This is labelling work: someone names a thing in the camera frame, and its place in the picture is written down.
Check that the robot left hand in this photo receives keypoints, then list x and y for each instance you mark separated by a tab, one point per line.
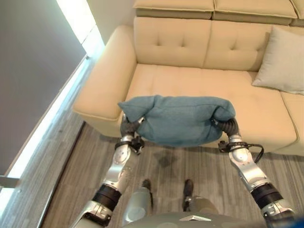
129	127

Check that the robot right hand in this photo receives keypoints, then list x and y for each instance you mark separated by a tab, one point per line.
229	128

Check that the teal blue cushion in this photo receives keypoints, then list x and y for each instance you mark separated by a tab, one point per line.
180	118

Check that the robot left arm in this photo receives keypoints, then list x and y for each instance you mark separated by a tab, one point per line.
110	183

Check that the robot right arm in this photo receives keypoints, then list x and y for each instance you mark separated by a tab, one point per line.
254	175

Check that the cream leather sofa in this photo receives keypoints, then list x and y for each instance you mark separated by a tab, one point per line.
190	69

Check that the robot left leg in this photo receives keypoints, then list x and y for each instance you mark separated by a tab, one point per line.
140	202

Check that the robot leg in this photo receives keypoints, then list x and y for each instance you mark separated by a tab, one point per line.
194	199
140	202

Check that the robot right leg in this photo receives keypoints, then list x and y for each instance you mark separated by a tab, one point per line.
194	199

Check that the light grey cushion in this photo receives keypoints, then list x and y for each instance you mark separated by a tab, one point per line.
281	61

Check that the robot grey torso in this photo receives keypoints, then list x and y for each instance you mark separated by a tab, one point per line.
185	221

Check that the white window frame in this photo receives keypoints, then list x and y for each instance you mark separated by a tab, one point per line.
45	114

